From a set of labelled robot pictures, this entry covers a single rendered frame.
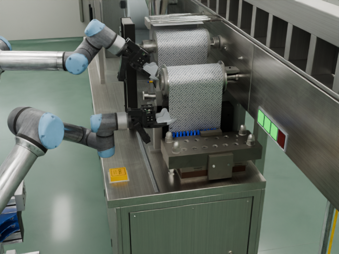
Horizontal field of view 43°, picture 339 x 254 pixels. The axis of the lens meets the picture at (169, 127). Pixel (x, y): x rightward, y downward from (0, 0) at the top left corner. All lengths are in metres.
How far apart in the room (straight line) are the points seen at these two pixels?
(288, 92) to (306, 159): 0.23
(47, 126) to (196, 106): 0.68
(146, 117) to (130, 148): 0.29
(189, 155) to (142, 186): 0.23
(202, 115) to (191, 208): 0.41
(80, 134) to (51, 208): 1.45
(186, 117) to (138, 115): 0.21
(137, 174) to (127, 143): 0.28
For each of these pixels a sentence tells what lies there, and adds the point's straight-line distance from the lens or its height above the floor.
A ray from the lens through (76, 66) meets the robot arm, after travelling 1.65.
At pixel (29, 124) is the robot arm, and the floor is 1.26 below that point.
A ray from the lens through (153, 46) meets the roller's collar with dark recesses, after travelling 2.04.
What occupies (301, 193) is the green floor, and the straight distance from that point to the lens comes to 3.45.
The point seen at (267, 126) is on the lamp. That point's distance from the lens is 1.67.
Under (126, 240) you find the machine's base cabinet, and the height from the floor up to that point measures 0.69.
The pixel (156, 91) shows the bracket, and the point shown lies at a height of 1.20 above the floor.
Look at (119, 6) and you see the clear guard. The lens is 2.74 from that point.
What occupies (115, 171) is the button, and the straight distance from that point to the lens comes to 1.84.
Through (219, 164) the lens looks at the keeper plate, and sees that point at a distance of 1.78.
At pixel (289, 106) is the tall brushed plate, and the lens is 1.51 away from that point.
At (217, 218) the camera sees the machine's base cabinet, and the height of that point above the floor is 0.73.
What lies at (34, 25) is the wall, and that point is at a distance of 7.42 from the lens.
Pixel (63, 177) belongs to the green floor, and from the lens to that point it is 3.58.
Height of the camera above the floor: 1.90
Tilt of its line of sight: 26 degrees down
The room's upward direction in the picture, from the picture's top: straight up
